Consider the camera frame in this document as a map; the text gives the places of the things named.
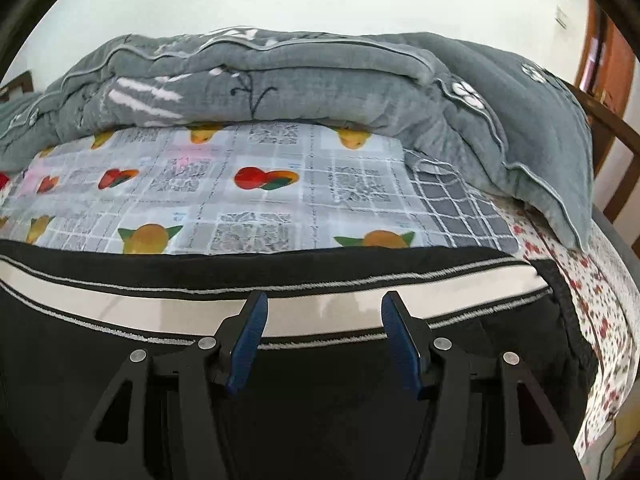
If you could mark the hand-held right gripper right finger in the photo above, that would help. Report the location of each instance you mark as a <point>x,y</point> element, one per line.
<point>402,345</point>

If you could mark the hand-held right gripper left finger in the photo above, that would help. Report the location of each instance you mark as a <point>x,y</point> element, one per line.
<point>248,345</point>

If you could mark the black pants with white stripe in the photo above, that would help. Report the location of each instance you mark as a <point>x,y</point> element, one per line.
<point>320,380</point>

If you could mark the fruit printed bed cloth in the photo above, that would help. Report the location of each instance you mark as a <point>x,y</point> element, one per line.
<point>310,210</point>

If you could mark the floral bed sheet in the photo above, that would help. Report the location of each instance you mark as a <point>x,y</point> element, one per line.
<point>600,300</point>

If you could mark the grey quilt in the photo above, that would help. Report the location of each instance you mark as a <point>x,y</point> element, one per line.
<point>325,80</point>

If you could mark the brown wooden door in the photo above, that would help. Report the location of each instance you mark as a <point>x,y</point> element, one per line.
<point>620,60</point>

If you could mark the dark wooden bed frame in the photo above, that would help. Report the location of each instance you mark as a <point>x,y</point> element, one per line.
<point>607,125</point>

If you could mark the white wall switch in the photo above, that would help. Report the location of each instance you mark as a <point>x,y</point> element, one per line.
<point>562,16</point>

